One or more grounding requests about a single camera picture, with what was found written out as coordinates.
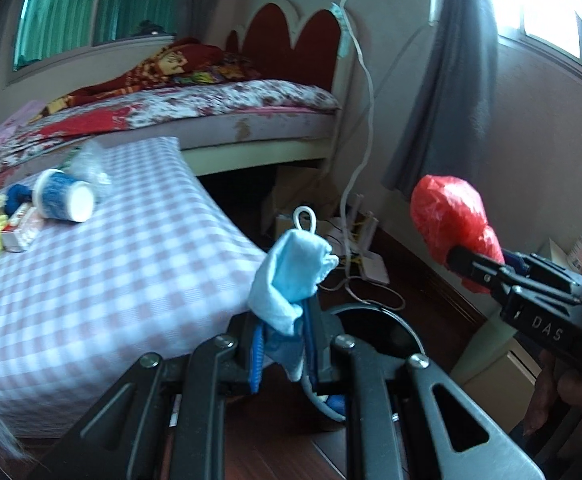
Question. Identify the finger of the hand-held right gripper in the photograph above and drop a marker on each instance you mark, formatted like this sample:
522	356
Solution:
476	262
541	265

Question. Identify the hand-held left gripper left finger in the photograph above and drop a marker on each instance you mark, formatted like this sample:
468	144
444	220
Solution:
257	360

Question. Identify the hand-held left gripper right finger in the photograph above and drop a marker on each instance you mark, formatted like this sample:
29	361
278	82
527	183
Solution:
312	347

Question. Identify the red plastic bag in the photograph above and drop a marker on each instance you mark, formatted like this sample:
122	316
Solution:
446	210

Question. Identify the black trash bin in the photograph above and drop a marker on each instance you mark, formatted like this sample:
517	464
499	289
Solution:
371	325

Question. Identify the blue face mask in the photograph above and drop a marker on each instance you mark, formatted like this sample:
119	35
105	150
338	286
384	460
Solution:
291	270

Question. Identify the red and white milk carton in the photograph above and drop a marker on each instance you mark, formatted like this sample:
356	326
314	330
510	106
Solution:
21	230

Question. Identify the dark blue cloth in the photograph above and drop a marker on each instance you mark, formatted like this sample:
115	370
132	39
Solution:
18	195

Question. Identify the person's right hand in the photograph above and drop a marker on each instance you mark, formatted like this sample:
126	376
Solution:
551	390

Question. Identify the small printed box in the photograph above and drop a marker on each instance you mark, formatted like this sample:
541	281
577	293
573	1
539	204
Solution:
581	250

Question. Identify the white cabinet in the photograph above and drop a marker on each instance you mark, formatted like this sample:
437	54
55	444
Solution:
496	375

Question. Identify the white router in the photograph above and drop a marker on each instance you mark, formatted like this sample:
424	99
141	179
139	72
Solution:
375	269

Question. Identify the cardboard box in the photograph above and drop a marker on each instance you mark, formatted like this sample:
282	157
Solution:
296	185

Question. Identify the grey curtain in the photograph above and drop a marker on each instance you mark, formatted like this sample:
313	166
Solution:
193	0
446	85

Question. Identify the bed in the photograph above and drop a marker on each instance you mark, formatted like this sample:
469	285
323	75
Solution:
281	127

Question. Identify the floral bed quilt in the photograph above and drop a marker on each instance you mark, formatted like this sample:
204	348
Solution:
271	95

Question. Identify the blue and white paper cup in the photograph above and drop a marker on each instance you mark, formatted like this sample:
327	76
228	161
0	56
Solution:
58	195

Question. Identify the colourful printed pillow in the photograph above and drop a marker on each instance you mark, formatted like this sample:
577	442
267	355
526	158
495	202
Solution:
221	70

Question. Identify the red padded headboard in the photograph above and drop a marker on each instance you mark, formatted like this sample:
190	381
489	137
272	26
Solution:
291	35

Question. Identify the red patterned blanket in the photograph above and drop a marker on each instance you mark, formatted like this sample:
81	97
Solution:
171	60

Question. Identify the pink cloth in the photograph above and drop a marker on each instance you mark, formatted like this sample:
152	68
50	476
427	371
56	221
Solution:
21	112

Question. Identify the window with green curtain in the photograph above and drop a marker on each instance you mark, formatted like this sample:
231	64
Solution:
71	10

